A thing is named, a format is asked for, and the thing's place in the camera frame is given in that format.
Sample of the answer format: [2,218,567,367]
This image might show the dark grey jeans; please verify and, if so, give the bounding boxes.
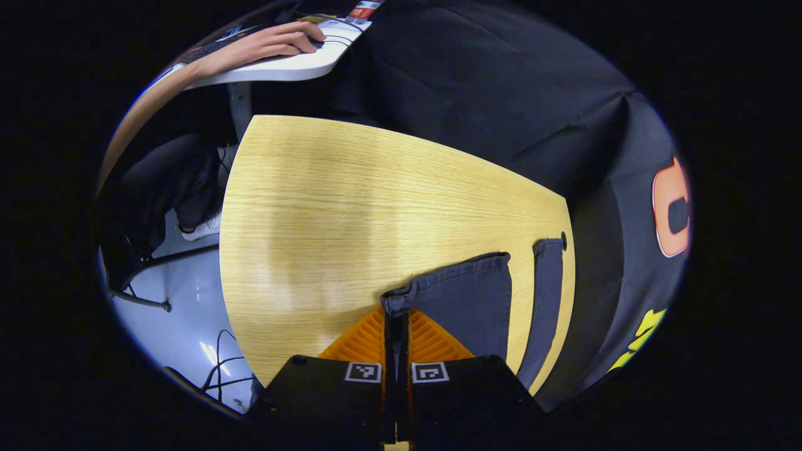
[380,232,569,394]

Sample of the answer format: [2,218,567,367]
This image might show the red label box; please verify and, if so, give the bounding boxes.
[346,0,384,23]

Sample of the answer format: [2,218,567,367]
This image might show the black office chair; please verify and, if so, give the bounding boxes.
[94,188,221,314]

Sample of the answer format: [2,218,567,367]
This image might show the black backdrop cloth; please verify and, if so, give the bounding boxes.
[251,0,693,414]

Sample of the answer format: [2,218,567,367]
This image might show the black floor cable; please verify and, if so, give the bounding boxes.
[199,328,265,403]

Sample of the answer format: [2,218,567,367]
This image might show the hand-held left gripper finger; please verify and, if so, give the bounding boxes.
[246,306,399,445]
[400,307,547,445]

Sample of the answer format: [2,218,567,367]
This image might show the white desk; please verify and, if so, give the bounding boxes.
[157,16,377,145]

